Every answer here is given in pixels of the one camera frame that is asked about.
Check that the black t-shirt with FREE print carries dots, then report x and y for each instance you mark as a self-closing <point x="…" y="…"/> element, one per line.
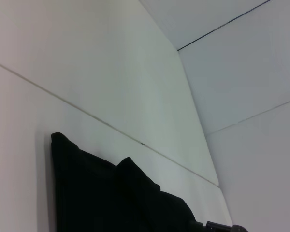
<point x="106" y="193"/>

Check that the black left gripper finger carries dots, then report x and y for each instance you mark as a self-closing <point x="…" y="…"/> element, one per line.
<point x="222" y="227"/>

